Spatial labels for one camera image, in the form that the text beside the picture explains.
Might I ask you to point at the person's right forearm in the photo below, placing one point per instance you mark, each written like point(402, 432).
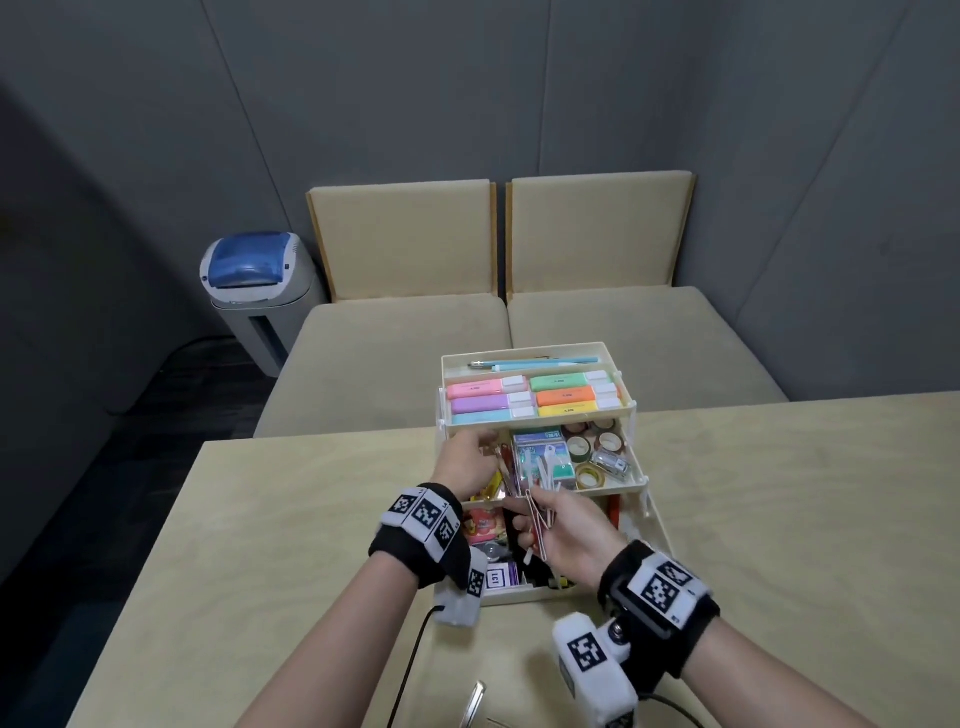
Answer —
point(765, 682)

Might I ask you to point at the grey date stamp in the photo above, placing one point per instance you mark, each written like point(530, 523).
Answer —
point(491, 553)

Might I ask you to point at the purple highlighter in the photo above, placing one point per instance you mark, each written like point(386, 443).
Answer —
point(478, 404)

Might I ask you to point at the person's left hand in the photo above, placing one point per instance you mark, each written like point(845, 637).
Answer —
point(465, 465)

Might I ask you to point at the red utility knife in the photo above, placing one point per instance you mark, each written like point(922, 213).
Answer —
point(613, 511)

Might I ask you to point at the person's left forearm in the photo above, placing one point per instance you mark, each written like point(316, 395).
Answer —
point(330, 652)

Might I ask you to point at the pink cartoon card pack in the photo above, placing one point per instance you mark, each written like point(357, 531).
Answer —
point(484, 525)

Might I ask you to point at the yellow highlighter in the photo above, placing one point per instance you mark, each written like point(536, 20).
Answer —
point(568, 409)

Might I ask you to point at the light blue highlighter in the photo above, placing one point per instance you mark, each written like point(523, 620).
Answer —
point(480, 417)

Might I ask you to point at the red plastic fastener strip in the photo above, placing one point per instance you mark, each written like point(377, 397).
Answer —
point(508, 469)

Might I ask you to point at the white pen teal cap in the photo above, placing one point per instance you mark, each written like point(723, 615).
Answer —
point(484, 366)

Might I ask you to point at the person's right hand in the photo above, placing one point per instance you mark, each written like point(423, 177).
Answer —
point(581, 540)

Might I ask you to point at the grey blue-lid paper shredder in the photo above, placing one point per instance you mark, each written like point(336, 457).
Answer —
point(259, 285)

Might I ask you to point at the green highlighter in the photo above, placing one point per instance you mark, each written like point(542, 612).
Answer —
point(559, 382)

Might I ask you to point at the grey green tape roll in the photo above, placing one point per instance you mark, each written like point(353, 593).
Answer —
point(571, 448)

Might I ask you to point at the green white staple box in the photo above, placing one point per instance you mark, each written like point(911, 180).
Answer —
point(529, 461)

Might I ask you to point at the beige sofa chair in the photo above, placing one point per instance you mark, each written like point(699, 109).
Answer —
point(405, 240)
point(600, 232)

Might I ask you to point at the white purple ink box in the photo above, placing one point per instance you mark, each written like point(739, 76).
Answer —
point(501, 576)

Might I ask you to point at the cream tiered organizer box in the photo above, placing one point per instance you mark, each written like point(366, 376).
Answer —
point(656, 525)

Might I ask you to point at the orange highlighter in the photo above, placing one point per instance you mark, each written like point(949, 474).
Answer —
point(566, 396)

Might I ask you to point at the grey glitter tape roll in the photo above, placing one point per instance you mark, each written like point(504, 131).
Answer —
point(602, 442)

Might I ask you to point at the brown tape roll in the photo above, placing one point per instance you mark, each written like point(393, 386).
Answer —
point(568, 429)

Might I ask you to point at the black white marker wristband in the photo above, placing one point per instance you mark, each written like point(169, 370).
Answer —
point(420, 532)
point(660, 607)

